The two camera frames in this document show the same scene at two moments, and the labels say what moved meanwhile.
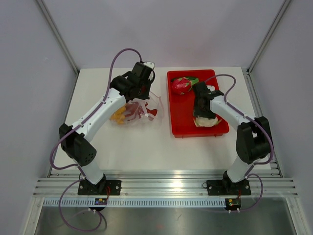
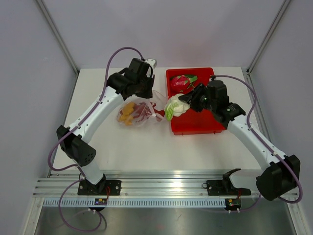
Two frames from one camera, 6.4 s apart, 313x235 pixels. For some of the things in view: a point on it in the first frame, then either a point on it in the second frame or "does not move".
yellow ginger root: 119,115 to 127,115
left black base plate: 104,187 does not move
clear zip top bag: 141,112 does not move
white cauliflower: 204,122 to 175,106
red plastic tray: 181,105 does not move
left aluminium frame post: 58,35 does not move
